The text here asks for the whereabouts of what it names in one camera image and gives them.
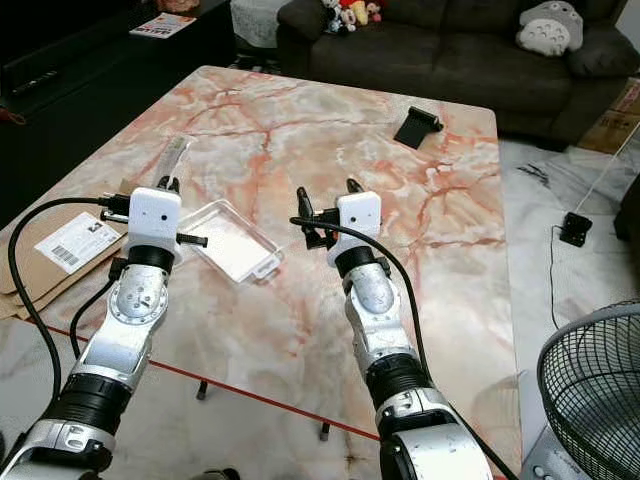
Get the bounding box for clear plastic wrapper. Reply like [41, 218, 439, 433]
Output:
[158, 136, 193, 185]

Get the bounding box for white shipping label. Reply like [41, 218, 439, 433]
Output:
[34, 211, 124, 276]

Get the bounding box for clear plastic tray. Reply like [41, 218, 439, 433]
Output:
[180, 199, 284, 285]

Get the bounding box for small black stand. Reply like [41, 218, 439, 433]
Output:
[392, 105, 444, 152]

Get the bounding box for black low cabinet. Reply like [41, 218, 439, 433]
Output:
[0, 0, 237, 229]

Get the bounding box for flattened brown cardboard box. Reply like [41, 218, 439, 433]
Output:
[0, 178, 151, 323]

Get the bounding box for dark grey sofa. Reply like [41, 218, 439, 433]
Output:
[274, 0, 640, 143]

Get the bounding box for white red magazine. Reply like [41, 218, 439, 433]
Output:
[129, 12, 198, 40]

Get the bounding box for colourful plush toys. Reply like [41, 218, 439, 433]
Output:
[320, 0, 384, 36]

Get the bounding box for white lace cloth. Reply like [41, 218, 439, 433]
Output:
[229, 0, 288, 47]

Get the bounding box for black power adapter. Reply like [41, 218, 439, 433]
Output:
[559, 211, 594, 248]

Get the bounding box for grey Totoro plush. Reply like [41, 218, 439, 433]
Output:
[516, 0, 584, 57]

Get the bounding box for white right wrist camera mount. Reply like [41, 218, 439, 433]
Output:
[334, 189, 383, 260]

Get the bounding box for marble top table red frame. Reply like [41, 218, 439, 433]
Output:
[0, 65, 526, 480]

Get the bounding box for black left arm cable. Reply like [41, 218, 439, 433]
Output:
[6, 196, 133, 376]

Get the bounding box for small clutter with red cable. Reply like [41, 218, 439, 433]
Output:
[0, 103, 27, 128]

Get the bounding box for thin black floor cable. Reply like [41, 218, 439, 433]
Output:
[548, 225, 563, 329]

